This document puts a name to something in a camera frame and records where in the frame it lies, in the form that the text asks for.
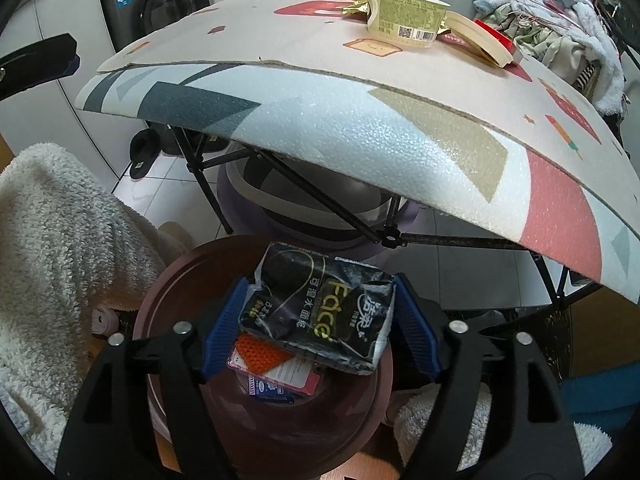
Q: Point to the gold foil wrapper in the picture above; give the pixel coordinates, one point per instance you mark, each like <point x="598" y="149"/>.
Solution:
<point x="357" y="8"/>

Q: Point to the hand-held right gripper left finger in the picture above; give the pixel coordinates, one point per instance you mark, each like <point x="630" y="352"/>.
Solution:
<point x="222" y="330"/>

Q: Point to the dark blue cloth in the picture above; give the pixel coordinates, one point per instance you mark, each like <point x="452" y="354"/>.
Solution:
<point x="600" y="395"/>

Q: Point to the blue carton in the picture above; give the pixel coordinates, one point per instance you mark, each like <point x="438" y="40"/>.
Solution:
<point x="270" y="390"/>

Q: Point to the cream plastic cup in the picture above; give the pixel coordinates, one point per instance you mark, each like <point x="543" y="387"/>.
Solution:
<point x="400" y="15"/>

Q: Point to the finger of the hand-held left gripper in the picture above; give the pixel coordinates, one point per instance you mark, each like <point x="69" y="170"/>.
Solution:
<point x="45" y="55"/>

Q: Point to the table with patterned cloth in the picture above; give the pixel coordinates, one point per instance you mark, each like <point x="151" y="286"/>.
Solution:
<point x="350" y="75"/>

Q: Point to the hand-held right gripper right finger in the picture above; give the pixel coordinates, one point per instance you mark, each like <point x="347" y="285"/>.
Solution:
<point x="417" y="330"/>

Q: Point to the orange foam net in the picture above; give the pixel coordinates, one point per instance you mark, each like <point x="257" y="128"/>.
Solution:
<point x="260" y="355"/>

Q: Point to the black slipper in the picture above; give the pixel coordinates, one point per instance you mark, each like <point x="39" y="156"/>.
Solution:
<point x="145" y="155"/>

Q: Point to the black folding table frame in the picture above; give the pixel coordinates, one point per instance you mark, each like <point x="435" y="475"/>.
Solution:
<point x="387" y="235"/>

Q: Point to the grey washing machine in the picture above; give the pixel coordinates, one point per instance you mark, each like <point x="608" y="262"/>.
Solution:
<point x="165" y="0"/>

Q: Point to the white fluffy blanket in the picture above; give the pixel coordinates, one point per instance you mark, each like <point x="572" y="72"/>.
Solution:
<point x="65" y="260"/>

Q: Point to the patterned foam-mat table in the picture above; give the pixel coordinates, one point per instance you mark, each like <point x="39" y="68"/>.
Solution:
<point x="350" y="140"/>

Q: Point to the pile of clothes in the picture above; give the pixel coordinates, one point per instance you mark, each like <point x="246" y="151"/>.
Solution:
<point x="550" y="35"/>

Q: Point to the brown trash bin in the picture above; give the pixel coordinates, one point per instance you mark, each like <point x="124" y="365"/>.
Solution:
<point x="310" y="425"/>

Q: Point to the purple plastic tub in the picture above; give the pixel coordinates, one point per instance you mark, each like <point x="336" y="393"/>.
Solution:
<point x="237" y="207"/>

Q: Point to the white counter cabinet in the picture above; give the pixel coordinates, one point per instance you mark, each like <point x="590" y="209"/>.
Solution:
<point x="55" y="125"/>

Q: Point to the black tissue pack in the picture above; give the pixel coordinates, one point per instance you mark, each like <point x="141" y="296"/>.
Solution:
<point x="310" y="305"/>

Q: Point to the cream round lid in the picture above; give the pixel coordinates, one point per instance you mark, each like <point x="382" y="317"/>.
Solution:
<point x="475" y="35"/>

